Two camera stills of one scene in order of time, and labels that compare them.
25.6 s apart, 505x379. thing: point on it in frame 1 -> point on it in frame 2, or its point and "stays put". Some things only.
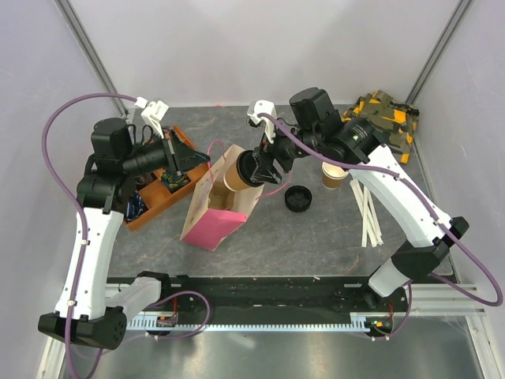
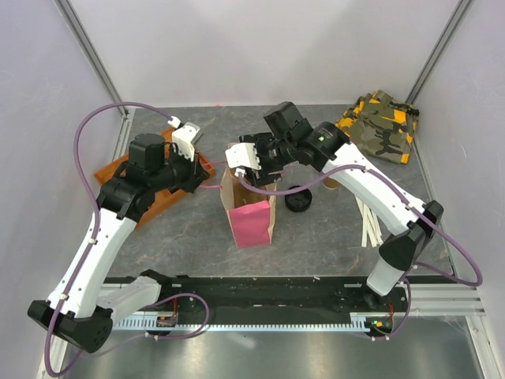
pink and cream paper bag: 218,213 -> 250,213
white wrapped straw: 371,229 stays put
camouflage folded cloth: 395,118 stays put
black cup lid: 297,198 stays put
